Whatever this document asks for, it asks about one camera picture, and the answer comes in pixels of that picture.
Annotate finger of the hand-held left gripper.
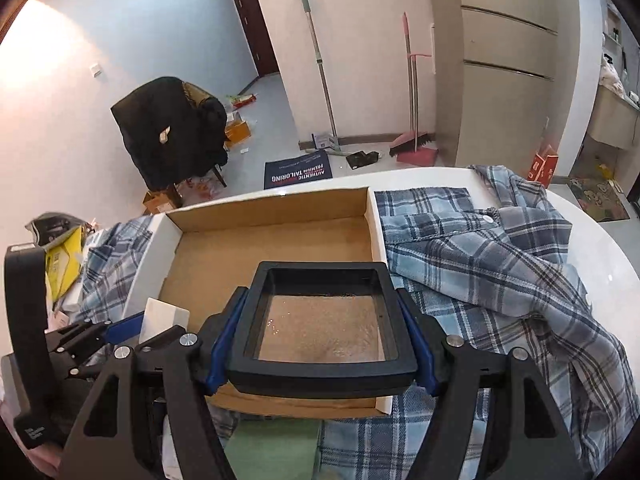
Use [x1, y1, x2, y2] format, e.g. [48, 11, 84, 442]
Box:
[65, 344, 119, 379]
[46, 311, 147, 356]

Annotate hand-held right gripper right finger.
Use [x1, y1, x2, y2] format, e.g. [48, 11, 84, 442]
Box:
[395, 286, 585, 480]

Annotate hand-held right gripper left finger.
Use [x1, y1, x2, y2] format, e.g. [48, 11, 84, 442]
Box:
[59, 286, 250, 480]

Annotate black framed tray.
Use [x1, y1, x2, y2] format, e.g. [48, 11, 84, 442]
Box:
[226, 261, 419, 396]

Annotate yellow bag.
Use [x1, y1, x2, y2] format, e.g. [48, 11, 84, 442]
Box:
[45, 225, 86, 306]

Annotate blue plaid shirt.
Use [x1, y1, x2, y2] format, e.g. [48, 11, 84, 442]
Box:
[75, 164, 636, 480]

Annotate grey bag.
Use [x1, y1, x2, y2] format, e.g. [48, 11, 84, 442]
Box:
[27, 212, 89, 247]

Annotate brown cardboard box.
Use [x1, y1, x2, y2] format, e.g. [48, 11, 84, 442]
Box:
[142, 187, 183, 216]

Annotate black coat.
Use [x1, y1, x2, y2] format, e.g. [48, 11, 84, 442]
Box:
[110, 76, 230, 191]

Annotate dark blue doormat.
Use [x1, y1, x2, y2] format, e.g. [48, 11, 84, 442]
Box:
[263, 149, 333, 190]

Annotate orange box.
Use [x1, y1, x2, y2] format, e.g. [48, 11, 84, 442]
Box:
[225, 120, 251, 144]

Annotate red box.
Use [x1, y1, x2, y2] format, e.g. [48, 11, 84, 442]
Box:
[527, 145, 559, 183]

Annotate patterned floor mat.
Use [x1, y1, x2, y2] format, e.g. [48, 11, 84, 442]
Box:
[566, 176, 631, 223]

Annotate chair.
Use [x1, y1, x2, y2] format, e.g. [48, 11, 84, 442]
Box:
[177, 80, 229, 189]

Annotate beige cabinet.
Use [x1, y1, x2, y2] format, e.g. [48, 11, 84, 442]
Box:
[587, 84, 640, 151]

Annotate dark brown door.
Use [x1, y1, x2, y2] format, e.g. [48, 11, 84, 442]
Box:
[226, 0, 281, 78]

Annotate grey handled mop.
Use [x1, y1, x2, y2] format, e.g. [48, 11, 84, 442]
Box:
[296, 0, 380, 170]

